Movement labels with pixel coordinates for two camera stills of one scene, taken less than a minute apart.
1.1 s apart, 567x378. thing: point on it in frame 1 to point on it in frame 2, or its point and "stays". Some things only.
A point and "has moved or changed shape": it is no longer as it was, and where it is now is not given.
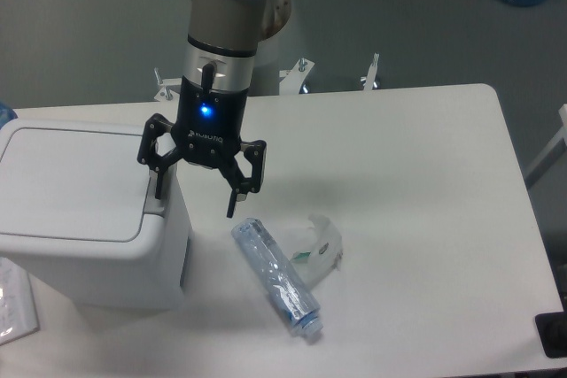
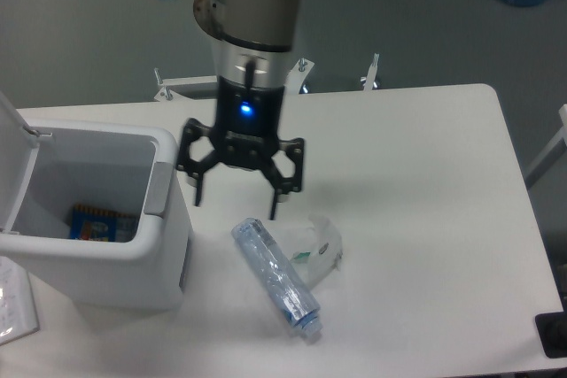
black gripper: [207, 130] to [246, 131]
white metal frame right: [555, 150] stays
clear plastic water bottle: [296, 301] stays
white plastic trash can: [80, 212] has moved or changed shape
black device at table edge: [552, 329] stays
